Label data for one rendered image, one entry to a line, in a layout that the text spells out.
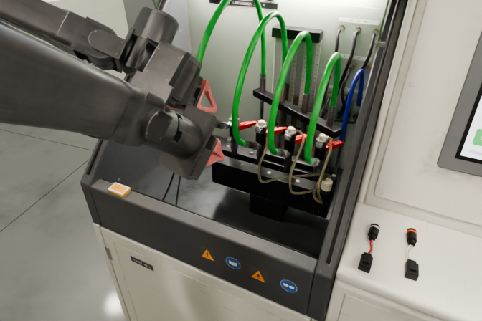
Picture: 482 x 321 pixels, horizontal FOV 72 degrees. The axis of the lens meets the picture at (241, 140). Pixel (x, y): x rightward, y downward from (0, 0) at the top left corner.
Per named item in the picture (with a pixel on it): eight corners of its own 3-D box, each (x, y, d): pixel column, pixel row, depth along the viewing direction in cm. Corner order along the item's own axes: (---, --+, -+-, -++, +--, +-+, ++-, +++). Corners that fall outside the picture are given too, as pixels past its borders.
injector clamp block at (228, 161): (213, 199, 103) (211, 159, 95) (228, 180, 111) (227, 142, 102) (322, 236, 91) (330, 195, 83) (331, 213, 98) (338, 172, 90)
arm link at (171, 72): (70, 102, 35) (141, 137, 34) (122, 6, 36) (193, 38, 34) (121, 122, 47) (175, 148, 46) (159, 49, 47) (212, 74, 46)
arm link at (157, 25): (92, 61, 61) (84, 44, 53) (116, 8, 64) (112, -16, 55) (154, 87, 64) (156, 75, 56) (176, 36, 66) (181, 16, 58)
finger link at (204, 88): (205, 94, 75) (176, 73, 68) (229, 96, 71) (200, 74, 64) (194, 122, 74) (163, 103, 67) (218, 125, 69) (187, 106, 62)
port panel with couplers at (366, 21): (319, 110, 105) (333, 6, 89) (321, 106, 108) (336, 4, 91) (361, 119, 101) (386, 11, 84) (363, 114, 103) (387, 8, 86)
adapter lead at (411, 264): (416, 281, 63) (419, 274, 62) (404, 277, 64) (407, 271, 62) (415, 235, 72) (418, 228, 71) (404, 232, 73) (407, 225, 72)
